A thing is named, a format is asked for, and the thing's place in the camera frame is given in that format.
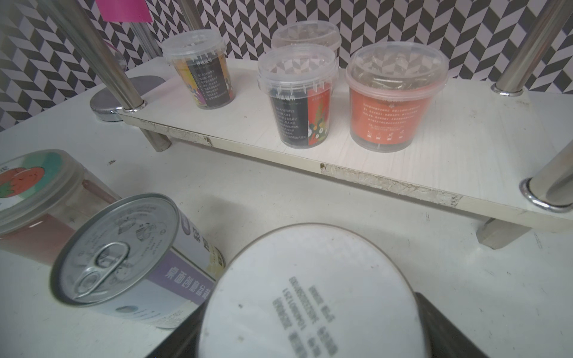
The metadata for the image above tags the tomato-lid seed jar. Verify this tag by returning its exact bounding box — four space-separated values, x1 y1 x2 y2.
1 149 121 266

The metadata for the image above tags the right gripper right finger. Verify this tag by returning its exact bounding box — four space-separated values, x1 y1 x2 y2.
415 292 487 358

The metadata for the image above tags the small black-red seed cup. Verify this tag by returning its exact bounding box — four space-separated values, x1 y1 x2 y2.
258 44 339 149

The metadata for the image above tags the silver pull-tab tin can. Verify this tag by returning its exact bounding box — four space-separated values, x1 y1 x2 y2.
49 193 226 330

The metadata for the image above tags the pink plastic wine glass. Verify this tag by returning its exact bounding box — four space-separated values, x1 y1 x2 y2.
95 0 152 23

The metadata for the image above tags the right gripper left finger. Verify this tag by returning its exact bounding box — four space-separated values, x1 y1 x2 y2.
146 304 207 358

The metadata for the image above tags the small orange back seed cup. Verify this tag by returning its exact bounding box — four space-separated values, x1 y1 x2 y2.
271 20 342 58

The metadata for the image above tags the small yellow-label seed cup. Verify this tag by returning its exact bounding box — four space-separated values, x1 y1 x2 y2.
161 29 234 110

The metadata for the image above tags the white two-tier shelf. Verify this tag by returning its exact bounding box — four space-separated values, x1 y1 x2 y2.
40 1 572 249

